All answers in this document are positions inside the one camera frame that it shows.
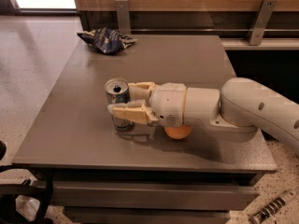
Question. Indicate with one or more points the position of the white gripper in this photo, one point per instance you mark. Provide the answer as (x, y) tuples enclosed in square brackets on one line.
[(168, 102)]

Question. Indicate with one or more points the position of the silver blue redbull can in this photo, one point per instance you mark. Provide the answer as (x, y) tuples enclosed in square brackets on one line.
[(117, 91)]

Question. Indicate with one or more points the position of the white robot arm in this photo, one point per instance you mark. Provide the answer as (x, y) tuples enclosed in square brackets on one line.
[(241, 106)]

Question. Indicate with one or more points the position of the crumpled blue chip bag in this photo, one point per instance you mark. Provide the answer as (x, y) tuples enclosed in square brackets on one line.
[(108, 41)]

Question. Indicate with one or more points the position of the orange fruit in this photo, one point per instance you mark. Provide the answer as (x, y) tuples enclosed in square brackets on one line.
[(178, 132)]

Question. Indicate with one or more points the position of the black chair base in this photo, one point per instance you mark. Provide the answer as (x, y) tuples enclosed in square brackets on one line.
[(10, 192)]

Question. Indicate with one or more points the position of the black silver striped tool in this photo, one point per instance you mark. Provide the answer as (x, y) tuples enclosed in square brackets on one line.
[(269, 210)]

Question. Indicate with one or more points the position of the left metal wall bracket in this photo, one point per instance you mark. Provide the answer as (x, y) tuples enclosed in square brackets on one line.
[(123, 16)]

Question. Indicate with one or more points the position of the metal wall bracket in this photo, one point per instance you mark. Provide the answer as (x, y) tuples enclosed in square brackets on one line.
[(123, 16), (262, 18)]

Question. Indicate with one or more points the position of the right metal wall bracket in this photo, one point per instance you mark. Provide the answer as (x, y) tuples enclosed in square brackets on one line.
[(262, 18)]

